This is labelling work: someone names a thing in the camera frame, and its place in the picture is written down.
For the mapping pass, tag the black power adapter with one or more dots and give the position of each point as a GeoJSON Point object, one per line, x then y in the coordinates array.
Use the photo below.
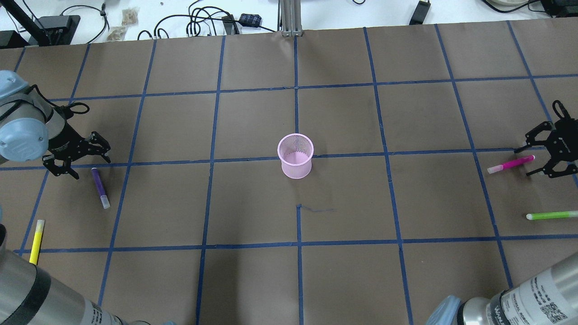
{"type": "Point", "coordinates": [420, 13]}

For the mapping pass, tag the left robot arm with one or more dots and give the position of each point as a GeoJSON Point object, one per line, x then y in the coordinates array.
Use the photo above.
{"type": "Point", "coordinates": [34, 128]}

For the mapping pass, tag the aluminium frame post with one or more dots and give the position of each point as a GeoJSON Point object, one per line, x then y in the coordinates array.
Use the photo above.
{"type": "Point", "coordinates": [290, 22]}

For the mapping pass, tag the purple pen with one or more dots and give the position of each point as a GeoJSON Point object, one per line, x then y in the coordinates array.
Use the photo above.
{"type": "Point", "coordinates": [100, 188]}

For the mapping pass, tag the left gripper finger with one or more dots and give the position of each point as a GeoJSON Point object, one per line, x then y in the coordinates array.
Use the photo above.
{"type": "Point", "coordinates": [98, 146]}
{"type": "Point", "coordinates": [49, 162]}

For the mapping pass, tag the pink pen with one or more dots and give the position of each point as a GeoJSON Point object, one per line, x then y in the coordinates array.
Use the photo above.
{"type": "Point", "coordinates": [510, 164]}

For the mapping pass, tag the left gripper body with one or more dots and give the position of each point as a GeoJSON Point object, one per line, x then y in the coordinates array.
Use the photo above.
{"type": "Point", "coordinates": [66, 142]}

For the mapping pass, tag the pink mesh cup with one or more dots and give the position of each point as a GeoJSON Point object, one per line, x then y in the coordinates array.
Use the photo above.
{"type": "Point", "coordinates": [295, 152]}

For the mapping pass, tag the green pen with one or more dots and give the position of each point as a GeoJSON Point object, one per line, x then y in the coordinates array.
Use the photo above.
{"type": "Point", "coordinates": [552, 215]}

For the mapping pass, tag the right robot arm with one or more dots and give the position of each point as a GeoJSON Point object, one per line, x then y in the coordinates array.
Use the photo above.
{"type": "Point", "coordinates": [550, 297]}

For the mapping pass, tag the yellow pen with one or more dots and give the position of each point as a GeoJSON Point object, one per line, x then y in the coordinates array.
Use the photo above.
{"type": "Point", "coordinates": [37, 242]}

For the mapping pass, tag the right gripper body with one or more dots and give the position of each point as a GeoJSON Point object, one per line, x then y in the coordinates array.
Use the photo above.
{"type": "Point", "coordinates": [564, 143]}

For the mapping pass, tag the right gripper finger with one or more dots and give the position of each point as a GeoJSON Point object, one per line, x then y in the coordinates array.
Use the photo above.
{"type": "Point", "coordinates": [549, 170]}
{"type": "Point", "coordinates": [531, 137]}

